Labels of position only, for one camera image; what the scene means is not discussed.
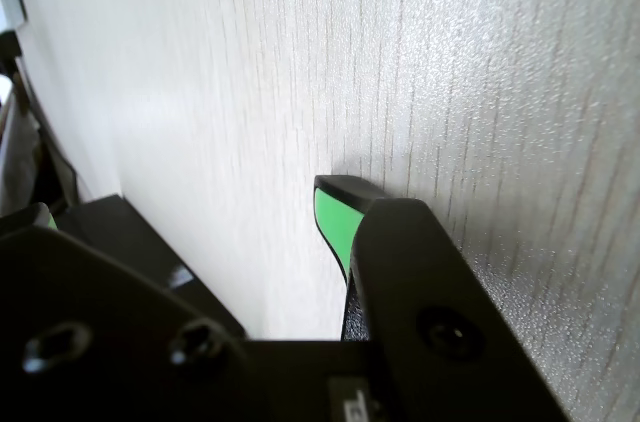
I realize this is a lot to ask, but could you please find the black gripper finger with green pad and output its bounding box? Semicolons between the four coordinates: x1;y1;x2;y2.
313;174;572;422
0;202;266;422

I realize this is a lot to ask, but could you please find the dark brown furniture piece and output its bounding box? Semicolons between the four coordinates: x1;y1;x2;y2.
0;29;22;61

